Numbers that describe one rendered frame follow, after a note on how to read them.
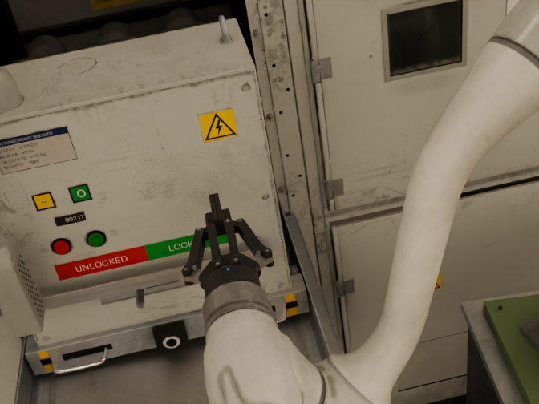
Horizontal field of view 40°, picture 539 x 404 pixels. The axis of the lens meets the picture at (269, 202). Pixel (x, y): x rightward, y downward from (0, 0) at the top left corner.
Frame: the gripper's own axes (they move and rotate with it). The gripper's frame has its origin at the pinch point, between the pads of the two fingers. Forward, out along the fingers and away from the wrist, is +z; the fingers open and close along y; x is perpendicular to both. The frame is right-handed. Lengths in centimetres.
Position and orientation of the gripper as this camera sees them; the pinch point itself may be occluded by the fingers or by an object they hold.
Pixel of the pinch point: (217, 213)
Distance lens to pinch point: 111.7
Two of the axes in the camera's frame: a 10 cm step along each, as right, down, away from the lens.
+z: -1.7, -5.6, 8.1
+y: 9.7, -2.2, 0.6
